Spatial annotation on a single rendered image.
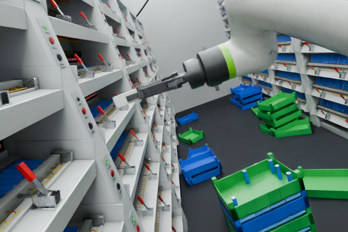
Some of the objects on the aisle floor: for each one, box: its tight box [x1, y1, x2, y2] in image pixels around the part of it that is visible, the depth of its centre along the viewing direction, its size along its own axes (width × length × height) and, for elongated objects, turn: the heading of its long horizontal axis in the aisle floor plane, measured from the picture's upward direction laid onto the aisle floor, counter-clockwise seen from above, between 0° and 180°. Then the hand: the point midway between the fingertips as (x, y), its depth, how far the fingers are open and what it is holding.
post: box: [0, 0, 145, 232], centre depth 64 cm, size 20×9×169 cm, turn 149°
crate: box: [298, 166, 348, 199], centre depth 137 cm, size 30×20×8 cm
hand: (127, 98), depth 61 cm, fingers closed
